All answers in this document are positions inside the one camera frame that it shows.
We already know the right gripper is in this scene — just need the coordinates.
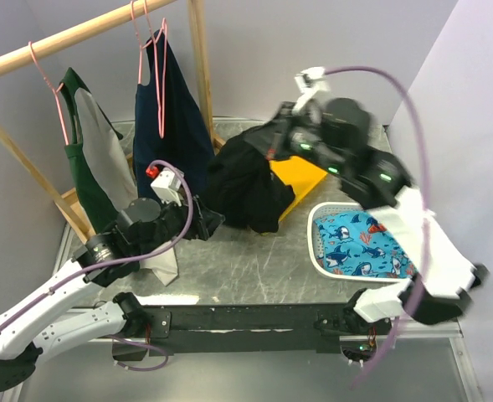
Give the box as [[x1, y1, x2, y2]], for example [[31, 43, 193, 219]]
[[244, 100, 350, 179]]

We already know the black t shirt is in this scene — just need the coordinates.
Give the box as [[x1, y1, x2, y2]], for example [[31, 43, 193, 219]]
[[199, 126, 295, 234]]

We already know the pink wire hanger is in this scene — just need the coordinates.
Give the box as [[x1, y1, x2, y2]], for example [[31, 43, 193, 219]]
[[152, 18, 167, 139]]

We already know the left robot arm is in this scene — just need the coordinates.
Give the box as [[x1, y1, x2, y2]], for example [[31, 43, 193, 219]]
[[0, 198, 224, 392]]

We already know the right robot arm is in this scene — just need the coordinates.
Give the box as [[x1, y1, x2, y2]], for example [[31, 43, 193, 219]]
[[249, 98, 489, 334]]

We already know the navy blue shirt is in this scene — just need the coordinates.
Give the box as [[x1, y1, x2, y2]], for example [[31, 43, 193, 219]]
[[133, 39, 214, 199]]

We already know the green and grey shirt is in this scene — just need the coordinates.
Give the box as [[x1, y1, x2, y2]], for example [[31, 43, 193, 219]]
[[57, 66, 180, 286]]

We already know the pink hanger with navy shirt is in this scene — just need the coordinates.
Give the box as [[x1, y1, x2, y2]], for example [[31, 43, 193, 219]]
[[130, 0, 153, 85]]

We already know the pink hanger with green shirt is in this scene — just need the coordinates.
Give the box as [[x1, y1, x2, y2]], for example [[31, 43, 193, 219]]
[[27, 41, 69, 145]]

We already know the yellow plastic tray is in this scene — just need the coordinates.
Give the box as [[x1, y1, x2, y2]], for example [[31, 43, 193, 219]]
[[270, 157, 327, 223]]

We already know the white laundry basket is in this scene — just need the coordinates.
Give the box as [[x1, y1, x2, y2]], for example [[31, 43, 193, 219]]
[[306, 202, 423, 285]]

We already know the blue shark print cloth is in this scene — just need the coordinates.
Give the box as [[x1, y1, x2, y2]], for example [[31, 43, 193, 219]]
[[315, 209, 421, 279]]

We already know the wooden clothes rack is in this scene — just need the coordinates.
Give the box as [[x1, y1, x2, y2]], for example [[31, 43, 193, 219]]
[[0, 0, 225, 242]]

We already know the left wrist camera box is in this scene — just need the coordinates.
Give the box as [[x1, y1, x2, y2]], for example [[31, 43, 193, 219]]
[[146, 166, 184, 206]]

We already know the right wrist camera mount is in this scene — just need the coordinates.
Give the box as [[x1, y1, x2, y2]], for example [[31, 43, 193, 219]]
[[292, 66, 331, 115]]

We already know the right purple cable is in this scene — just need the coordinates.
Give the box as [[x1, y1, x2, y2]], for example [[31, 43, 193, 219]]
[[323, 65, 433, 390]]

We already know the purple cable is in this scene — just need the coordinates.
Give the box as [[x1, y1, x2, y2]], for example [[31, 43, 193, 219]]
[[323, 65, 433, 390], [0, 158, 195, 374]]

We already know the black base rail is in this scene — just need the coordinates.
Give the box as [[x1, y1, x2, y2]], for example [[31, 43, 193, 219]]
[[94, 292, 393, 363]]

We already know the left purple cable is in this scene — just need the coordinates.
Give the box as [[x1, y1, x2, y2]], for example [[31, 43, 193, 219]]
[[0, 158, 195, 374]]

